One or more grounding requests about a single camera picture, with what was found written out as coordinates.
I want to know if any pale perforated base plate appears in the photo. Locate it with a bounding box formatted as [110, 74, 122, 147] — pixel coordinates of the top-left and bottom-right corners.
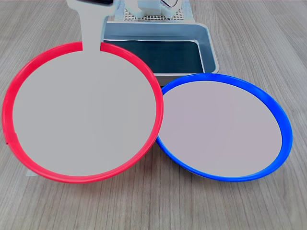
[123, 8, 186, 22]

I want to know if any steel tray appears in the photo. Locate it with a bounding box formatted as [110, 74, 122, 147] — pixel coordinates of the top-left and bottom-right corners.
[101, 21, 220, 87]

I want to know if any black tray mat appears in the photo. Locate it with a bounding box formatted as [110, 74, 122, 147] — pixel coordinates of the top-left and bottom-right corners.
[103, 39, 205, 74]

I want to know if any white plate with blue rim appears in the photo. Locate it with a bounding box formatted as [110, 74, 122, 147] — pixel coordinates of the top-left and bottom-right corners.
[155, 72, 294, 183]

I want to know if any white plate with red rim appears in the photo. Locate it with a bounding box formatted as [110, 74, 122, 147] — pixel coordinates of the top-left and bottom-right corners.
[1, 41, 165, 184]

